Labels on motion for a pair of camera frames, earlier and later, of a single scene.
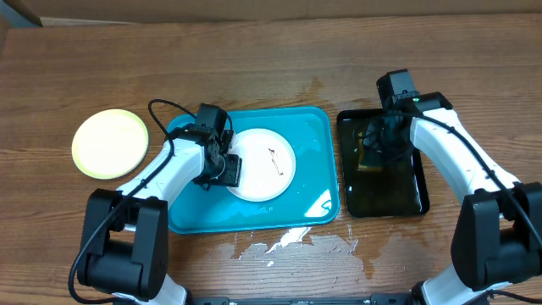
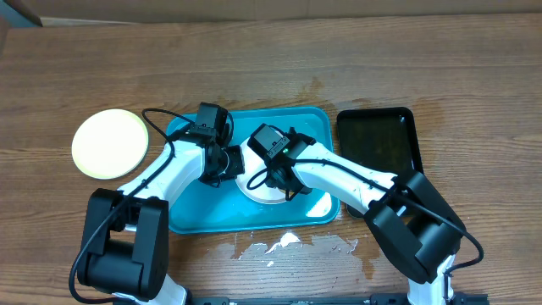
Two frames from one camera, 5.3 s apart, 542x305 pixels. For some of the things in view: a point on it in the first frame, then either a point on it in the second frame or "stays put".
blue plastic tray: x=312 y=197 stays put
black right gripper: x=373 y=144 → x=279 y=185
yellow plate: x=110 y=144 stays put
